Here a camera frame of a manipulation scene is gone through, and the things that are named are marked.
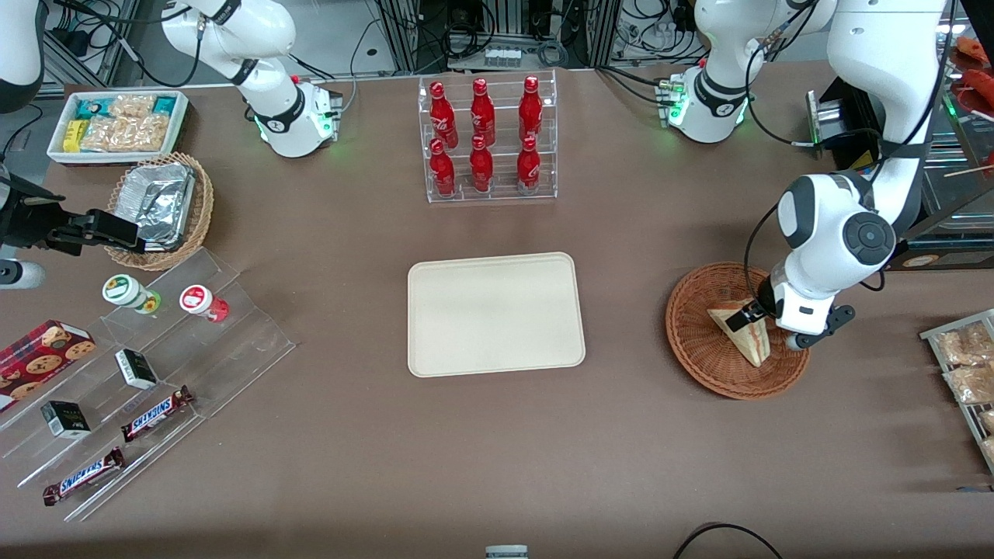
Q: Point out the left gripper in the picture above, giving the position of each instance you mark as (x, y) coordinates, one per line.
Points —
(766, 299)

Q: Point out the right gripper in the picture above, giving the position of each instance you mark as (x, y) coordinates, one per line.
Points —
(31, 219)

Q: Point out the triangle sandwich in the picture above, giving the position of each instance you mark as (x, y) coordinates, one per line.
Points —
(749, 341)

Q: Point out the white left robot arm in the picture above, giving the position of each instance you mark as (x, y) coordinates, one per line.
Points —
(870, 54)

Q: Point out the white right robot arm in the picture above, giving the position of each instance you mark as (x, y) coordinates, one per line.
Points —
(264, 39)

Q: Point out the round brown wicker basket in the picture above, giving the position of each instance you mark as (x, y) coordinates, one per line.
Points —
(699, 357)

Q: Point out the light wicker basket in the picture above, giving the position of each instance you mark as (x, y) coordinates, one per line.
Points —
(203, 202)

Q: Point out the cream plastic tray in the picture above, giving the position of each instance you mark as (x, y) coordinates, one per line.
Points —
(497, 314)

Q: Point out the green lid snack cup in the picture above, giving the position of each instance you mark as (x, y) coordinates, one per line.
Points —
(124, 289)

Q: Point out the aluminium foil container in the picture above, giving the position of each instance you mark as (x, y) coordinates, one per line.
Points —
(159, 202)

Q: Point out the white plastic snack bin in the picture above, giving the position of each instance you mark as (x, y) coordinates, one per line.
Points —
(116, 157)

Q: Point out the yellow snack packet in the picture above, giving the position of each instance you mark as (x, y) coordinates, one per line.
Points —
(74, 134)

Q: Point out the clear cracker bag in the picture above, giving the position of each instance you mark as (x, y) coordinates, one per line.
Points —
(128, 133)
(132, 105)

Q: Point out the red lid snack cup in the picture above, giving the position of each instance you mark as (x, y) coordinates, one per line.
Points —
(198, 299)

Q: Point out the teal snack packet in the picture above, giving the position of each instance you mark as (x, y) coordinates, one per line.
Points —
(92, 107)
(165, 104)

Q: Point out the red cookie box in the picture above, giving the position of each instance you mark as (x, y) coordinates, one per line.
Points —
(43, 361)

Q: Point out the small black box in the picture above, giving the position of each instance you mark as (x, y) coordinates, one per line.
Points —
(66, 419)
(137, 369)

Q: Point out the clear acrylic stepped shelf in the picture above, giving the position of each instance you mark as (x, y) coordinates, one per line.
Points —
(233, 349)

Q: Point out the snickers chocolate bar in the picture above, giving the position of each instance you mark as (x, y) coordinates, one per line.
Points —
(155, 414)
(84, 476)

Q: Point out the black hot food display case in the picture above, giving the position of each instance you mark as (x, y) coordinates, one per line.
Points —
(846, 124)

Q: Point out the bagged fried snack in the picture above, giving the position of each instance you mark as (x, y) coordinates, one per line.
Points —
(971, 384)
(967, 345)
(988, 421)

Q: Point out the red cola bottle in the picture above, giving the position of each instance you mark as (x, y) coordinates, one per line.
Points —
(443, 171)
(443, 116)
(481, 167)
(482, 112)
(530, 109)
(528, 167)

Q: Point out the clear acrylic bottle rack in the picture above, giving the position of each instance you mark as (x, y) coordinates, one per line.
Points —
(501, 194)

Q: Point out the red sausage on skewer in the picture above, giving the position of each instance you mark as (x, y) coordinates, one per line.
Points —
(980, 85)
(974, 49)

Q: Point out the small grey box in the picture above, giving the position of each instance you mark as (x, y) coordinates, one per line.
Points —
(506, 553)

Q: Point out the white terminal block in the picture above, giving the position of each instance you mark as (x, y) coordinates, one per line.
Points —
(502, 57)

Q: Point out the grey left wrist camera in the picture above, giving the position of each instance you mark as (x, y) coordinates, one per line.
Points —
(827, 324)

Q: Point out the aluminium profile frame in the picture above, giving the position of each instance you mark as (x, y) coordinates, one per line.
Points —
(400, 31)

